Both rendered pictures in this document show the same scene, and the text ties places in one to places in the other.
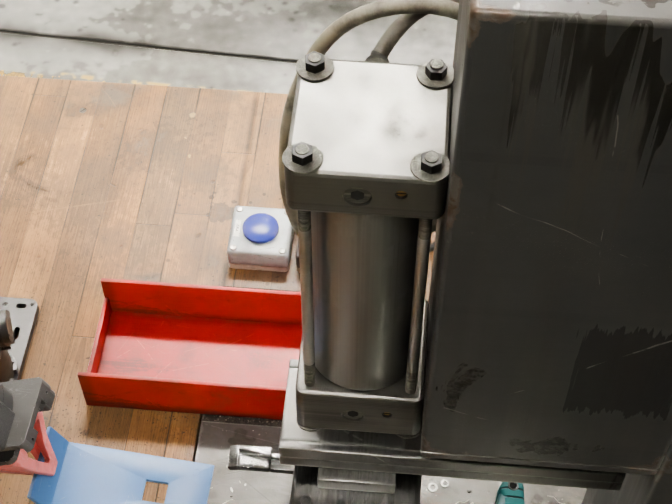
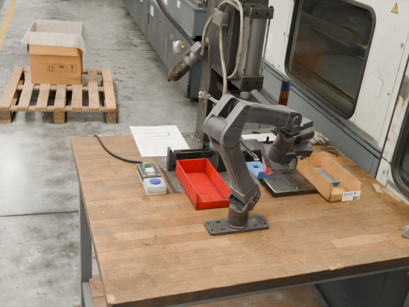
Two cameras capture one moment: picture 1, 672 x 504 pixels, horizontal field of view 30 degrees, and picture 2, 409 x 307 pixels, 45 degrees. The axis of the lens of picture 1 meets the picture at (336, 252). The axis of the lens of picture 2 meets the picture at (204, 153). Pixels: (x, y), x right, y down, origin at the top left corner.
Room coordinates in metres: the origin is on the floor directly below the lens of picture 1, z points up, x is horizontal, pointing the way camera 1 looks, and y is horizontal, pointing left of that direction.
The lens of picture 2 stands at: (1.38, 1.48, 1.77)
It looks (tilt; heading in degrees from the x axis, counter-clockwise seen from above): 26 degrees down; 243
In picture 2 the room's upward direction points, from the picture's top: 6 degrees clockwise
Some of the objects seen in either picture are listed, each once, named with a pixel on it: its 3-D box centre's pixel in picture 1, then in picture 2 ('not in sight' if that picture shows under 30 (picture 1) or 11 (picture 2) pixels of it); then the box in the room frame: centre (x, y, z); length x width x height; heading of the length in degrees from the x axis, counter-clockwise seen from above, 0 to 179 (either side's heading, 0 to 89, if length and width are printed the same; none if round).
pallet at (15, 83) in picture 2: not in sight; (61, 92); (0.63, -3.26, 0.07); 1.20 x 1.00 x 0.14; 79
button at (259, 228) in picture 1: (260, 231); (154, 182); (0.85, 0.08, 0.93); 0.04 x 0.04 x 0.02
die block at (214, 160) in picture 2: not in sight; (237, 156); (0.48, -0.02, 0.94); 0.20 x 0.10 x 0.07; 175
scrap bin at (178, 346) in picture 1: (212, 349); (201, 182); (0.70, 0.13, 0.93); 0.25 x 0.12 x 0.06; 85
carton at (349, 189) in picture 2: not in sight; (327, 176); (0.21, 0.21, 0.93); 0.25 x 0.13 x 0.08; 85
